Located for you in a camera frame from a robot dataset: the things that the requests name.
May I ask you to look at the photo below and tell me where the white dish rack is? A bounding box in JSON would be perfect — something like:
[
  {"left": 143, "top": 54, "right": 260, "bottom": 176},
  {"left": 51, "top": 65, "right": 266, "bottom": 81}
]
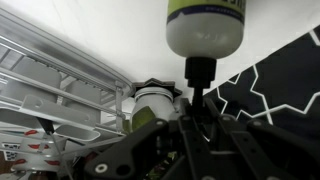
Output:
[{"left": 0, "top": 8, "right": 135, "bottom": 180}]

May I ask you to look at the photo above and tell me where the white jar with black lid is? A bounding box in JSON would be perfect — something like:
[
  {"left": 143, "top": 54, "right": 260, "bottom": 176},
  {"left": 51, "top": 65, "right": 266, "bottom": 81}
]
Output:
[{"left": 130, "top": 78, "right": 182, "bottom": 131}]

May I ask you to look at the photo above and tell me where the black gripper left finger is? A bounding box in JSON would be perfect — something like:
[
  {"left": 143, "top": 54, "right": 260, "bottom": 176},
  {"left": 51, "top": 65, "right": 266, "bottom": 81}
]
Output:
[{"left": 84, "top": 99, "right": 214, "bottom": 180}]

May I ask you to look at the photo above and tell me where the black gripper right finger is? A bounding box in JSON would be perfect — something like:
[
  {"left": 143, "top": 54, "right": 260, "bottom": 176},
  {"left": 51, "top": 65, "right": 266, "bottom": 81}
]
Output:
[{"left": 204, "top": 98, "right": 320, "bottom": 180}]

